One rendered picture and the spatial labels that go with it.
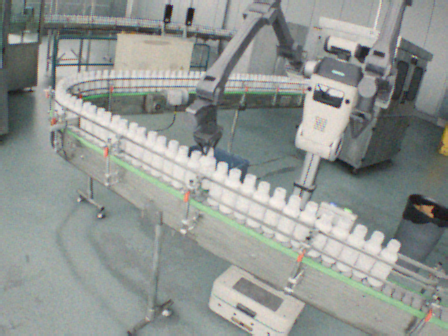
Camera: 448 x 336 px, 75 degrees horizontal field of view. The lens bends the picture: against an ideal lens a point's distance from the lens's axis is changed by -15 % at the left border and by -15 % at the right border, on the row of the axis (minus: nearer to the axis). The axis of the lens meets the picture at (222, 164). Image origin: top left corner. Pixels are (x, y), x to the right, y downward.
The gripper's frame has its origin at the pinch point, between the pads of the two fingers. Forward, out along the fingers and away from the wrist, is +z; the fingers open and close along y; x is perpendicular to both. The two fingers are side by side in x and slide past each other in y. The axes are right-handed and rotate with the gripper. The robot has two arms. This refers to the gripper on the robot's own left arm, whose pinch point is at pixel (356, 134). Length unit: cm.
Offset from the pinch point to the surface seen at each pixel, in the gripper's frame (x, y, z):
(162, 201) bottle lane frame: 60, -21, 47
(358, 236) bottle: -14.2, -17.7, 25.4
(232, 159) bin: 66, 43, 49
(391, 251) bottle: -25.9, -17.6, 25.4
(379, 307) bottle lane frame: -31, -21, 44
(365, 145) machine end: 27, 346, 94
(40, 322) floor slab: 108, -65, 140
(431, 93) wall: -72, 1185, 43
